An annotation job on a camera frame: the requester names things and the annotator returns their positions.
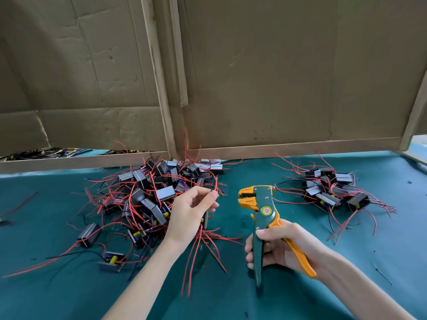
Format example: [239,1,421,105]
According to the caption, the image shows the person's left hand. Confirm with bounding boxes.
[163,185,220,251]

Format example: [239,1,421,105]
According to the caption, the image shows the person's right hand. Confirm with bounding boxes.
[245,220,332,280]

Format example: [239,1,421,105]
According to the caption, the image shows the wired component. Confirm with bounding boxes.
[181,190,244,297]

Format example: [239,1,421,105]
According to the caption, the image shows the pile of wired transformers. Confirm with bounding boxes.
[0,133,244,277]
[272,153,398,245]

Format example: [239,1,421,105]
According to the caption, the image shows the orange green wire strippers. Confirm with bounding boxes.
[238,185,318,287]

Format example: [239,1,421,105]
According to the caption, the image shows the person's left forearm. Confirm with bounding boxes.
[103,238,194,320]

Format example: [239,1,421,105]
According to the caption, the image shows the person's right forearm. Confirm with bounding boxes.
[314,253,415,320]

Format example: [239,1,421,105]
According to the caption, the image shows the flat grey board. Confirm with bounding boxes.
[403,136,427,164]

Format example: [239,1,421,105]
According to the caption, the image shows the thin wooden strip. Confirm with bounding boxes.
[168,0,189,107]

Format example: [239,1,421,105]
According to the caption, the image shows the smooth brown cardboard panel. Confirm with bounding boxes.
[177,0,427,147]

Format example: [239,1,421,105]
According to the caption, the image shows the creased brown cardboard panel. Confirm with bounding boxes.
[0,0,168,157]

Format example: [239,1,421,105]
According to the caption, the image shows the long wooden bottom rail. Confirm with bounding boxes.
[190,138,403,160]

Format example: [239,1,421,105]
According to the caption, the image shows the short wooden bottom rail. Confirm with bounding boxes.
[0,152,171,175]

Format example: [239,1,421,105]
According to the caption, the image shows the wide wooden post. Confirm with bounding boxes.
[140,0,177,157]

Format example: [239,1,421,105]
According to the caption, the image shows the heap of black cables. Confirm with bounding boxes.
[0,146,144,162]

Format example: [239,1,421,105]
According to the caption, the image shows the wooden corner post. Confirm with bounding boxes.
[399,70,427,152]

